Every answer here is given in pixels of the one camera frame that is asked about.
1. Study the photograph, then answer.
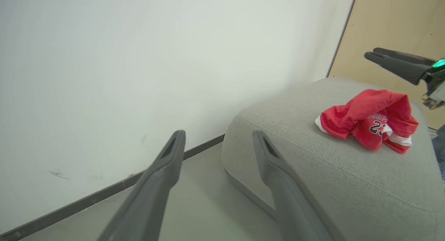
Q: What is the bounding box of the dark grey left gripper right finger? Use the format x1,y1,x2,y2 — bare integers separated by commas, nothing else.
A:
252,130,345,241

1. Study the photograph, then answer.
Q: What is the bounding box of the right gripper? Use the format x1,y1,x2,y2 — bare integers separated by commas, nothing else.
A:
364,47,445,110

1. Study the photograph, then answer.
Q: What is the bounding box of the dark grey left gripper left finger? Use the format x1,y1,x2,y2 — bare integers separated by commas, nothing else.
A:
97,130,186,241

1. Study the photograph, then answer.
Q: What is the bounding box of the red basketball jersey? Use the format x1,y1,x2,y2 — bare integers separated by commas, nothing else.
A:
315,89,419,154

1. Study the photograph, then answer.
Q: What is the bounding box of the beige wooden panel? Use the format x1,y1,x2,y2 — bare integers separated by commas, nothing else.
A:
328,0,445,130

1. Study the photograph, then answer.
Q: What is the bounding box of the grey fabric sofa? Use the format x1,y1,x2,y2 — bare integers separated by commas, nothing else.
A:
221,77,445,241

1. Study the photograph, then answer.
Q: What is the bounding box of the black baseboard strip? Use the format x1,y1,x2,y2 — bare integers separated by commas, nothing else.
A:
0,134,225,241

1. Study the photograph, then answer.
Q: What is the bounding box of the blue fabric item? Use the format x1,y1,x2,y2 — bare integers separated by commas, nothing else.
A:
432,124,445,180

